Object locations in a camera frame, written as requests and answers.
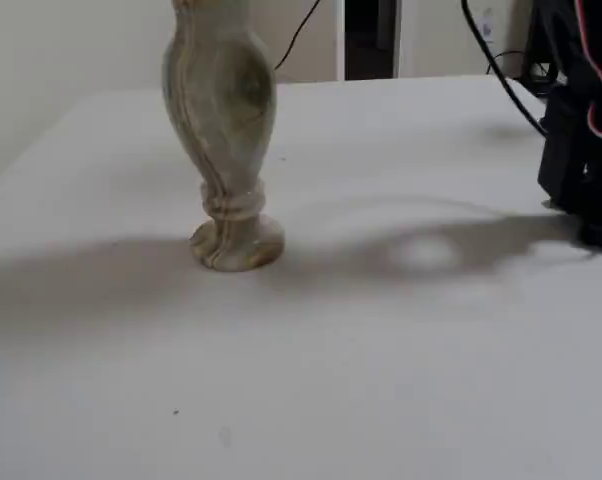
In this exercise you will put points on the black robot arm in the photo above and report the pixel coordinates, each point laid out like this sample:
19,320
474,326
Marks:
576,125

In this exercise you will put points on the marble onyx vase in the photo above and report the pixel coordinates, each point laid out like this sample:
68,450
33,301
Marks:
221,100

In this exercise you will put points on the white door frame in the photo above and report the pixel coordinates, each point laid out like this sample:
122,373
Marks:
340,40

